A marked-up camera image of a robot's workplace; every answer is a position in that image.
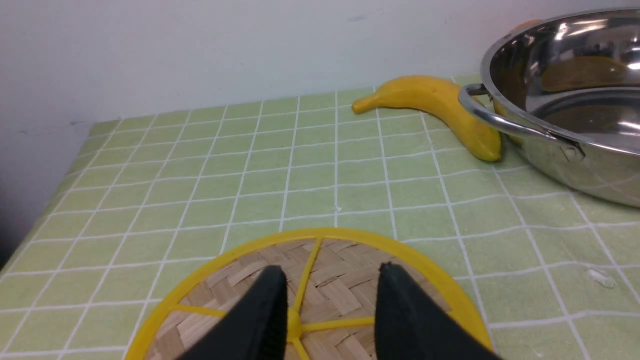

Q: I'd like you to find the stainless steel pot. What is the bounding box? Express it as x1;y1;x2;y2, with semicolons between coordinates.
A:
458;7;640;208

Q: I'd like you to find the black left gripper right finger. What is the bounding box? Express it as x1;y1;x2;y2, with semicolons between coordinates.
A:
375;262;500;360

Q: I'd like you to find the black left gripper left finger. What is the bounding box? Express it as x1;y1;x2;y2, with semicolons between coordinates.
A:
179;265;288;360

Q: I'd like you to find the yellow banana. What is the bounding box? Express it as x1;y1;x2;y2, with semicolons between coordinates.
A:
351;75;502;162

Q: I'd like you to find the yellow bamboo steamer lid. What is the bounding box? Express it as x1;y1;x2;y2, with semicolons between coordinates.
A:
125;228;493;360

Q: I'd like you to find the orange fruit behind pot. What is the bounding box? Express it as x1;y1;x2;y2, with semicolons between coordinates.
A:
507;19;544;35

